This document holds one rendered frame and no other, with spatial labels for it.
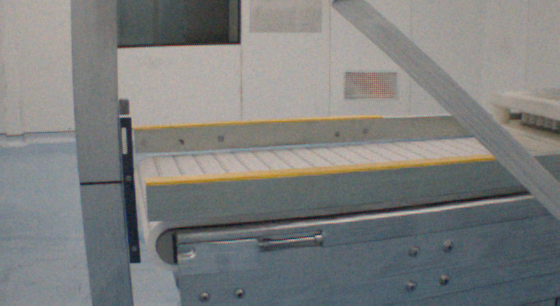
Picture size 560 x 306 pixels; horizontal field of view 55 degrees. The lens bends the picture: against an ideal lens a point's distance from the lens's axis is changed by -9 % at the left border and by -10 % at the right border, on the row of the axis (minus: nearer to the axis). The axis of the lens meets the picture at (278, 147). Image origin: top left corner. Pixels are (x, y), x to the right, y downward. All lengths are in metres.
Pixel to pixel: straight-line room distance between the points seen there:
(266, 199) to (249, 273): 0.07
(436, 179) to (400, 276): 0.10
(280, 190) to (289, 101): 5.13
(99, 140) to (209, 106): 4.78
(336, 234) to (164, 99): 5.01
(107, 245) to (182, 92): 4.74
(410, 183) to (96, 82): 0.41
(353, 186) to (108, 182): 0.37
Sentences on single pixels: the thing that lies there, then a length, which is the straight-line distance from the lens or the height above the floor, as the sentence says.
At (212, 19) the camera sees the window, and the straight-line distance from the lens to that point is 5.49.
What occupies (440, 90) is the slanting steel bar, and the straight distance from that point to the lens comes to 0.51.
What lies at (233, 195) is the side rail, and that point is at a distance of 0.49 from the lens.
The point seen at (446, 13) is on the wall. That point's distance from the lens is 6.13.
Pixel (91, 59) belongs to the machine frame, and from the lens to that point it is 0.75.
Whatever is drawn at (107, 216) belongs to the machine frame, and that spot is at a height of 0.78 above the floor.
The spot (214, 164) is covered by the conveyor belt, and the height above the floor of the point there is 0.86.
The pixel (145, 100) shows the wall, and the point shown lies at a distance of 5.51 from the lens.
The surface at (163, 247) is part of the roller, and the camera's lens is 0.51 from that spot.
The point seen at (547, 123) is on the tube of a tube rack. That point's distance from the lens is 0.87.
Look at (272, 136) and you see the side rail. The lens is 0.78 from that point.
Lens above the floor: 1.02
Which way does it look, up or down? 12 degrees down
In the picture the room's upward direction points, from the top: straight up
